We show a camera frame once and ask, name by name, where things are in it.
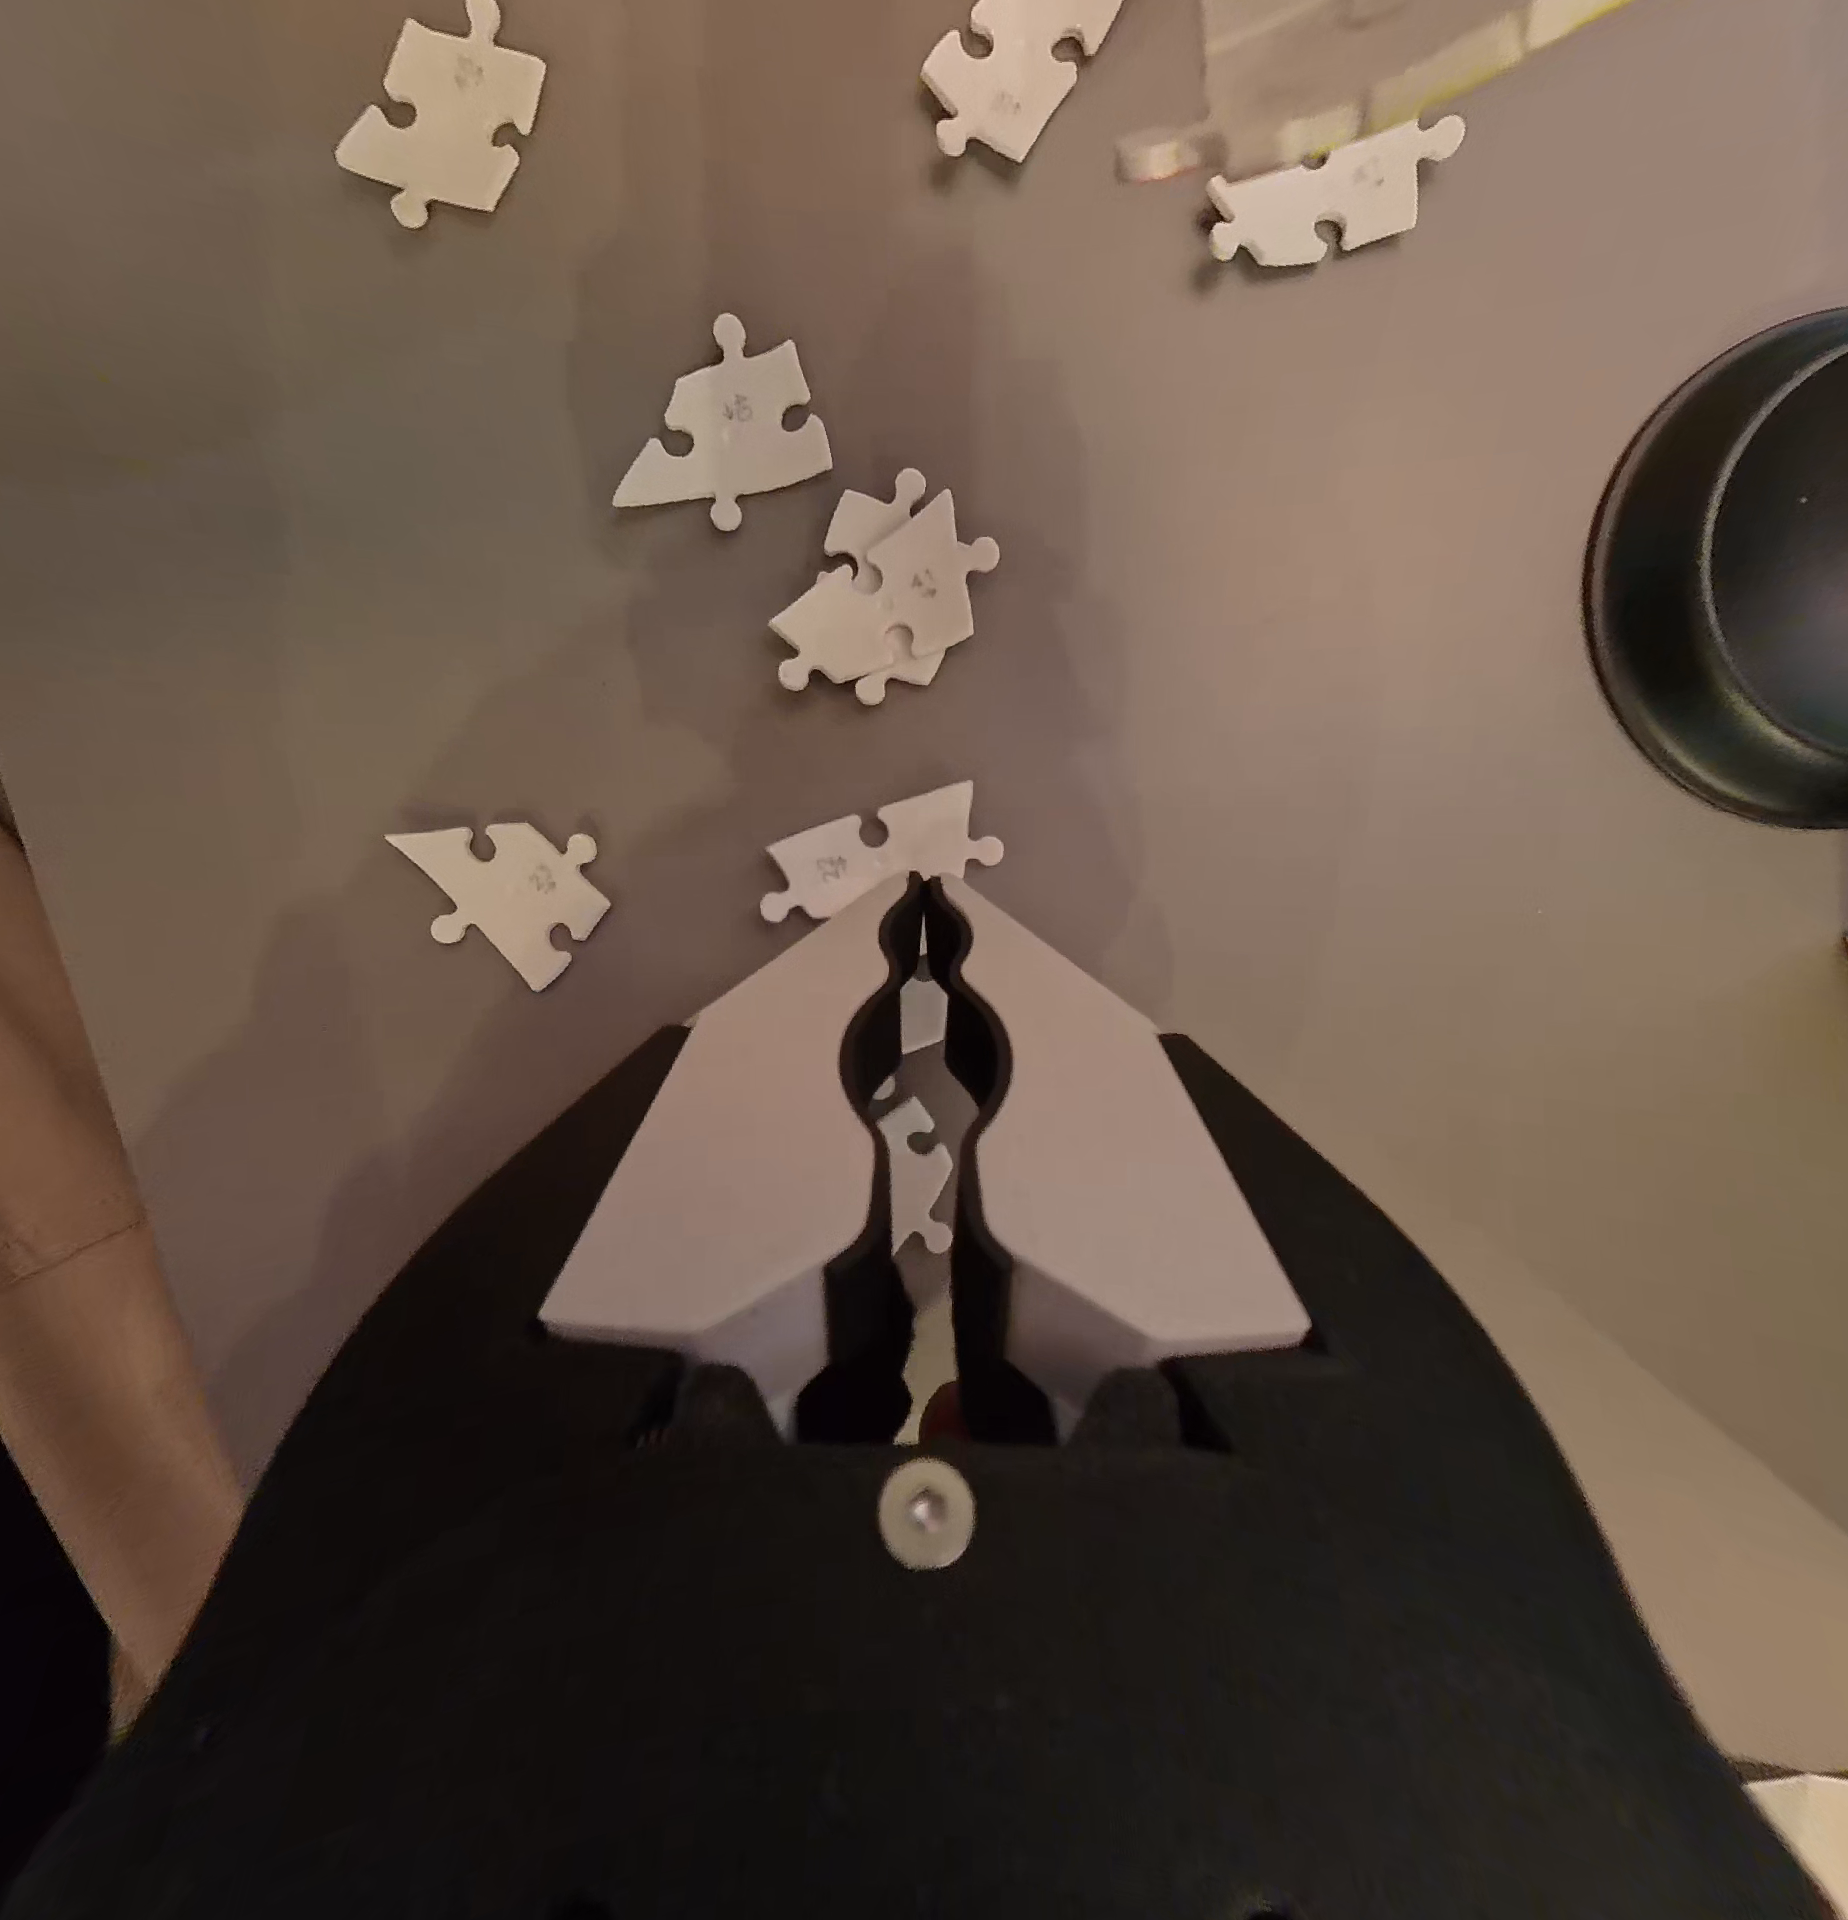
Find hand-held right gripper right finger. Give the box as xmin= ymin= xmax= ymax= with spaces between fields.
xmin=923 ymin=877 xmax=1317 ymax=1445

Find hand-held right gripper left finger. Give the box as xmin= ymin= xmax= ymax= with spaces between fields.
xmin=539 ymin=877 xmax=927 ymax=1445

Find single white puzzle piece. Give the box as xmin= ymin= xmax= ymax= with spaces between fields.
xmin=760 ymin=779 xmax=1006 ymax=923

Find puzzle pieces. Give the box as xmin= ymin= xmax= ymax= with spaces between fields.
xmin=337 ymin=0 xmax=1466 ymax=1261

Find partly built puzzle ball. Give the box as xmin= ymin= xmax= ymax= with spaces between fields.
xmin=1116 ymin=0 xmax=1639 ymax=185

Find black round ball stand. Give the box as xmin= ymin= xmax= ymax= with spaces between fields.
xmin=1584 ymin=303 xmax=1848 ymax=829

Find person's beige clothing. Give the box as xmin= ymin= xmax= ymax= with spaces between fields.
xmin=0 ymin=675 xmax=252 ymax=1787

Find person's dark trousers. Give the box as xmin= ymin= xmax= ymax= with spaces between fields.
xmin=0 ymin=1379 xmax=116 ymax=1920

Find folded instruction leaflet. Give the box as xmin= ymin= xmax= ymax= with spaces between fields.
xmin=1742 ymin=1769 xmax=1848 ymax=1920

